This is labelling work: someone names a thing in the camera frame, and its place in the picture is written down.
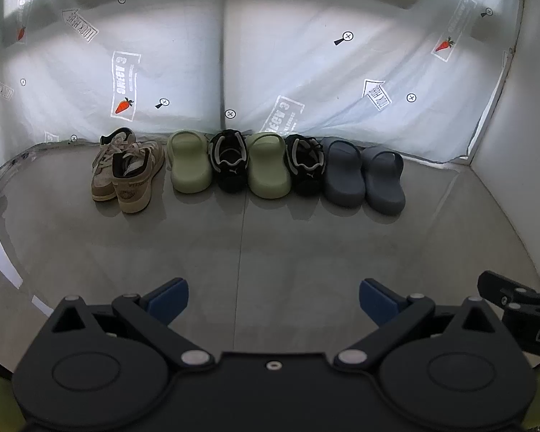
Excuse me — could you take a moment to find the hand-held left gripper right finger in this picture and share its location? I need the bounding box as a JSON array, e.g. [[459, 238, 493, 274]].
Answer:
[[334, 278, 507, 368]]

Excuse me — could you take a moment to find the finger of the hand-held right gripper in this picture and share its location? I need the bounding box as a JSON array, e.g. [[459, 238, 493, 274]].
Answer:
[[477, 270, 540, 320]]

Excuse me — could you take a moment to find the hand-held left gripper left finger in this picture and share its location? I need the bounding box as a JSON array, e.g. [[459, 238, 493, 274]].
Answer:
[[45, 278, 216, 368]]

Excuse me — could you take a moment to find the grey slide sandal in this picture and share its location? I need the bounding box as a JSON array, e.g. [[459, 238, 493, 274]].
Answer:
[[361, 146, 407, 215], [321, 138, 366, 210]]

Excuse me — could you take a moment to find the beige sneaker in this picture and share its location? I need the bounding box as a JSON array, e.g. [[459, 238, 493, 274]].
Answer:
[[112, 141, 166, 214], [91, 127, 136, 202]]

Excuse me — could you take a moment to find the light green slide sandal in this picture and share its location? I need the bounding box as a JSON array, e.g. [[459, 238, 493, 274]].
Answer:
[[166, 130, 214, 194], [247, 131, 293, 200]]

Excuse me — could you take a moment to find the black sneaker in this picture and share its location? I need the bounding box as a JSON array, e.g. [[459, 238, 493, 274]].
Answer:
[[285, 134, 327, 197], [208, 129, 249, 194]]

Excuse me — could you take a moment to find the white printed curtain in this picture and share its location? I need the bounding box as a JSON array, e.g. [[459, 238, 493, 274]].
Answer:
[[0, 0, 529, 166]]

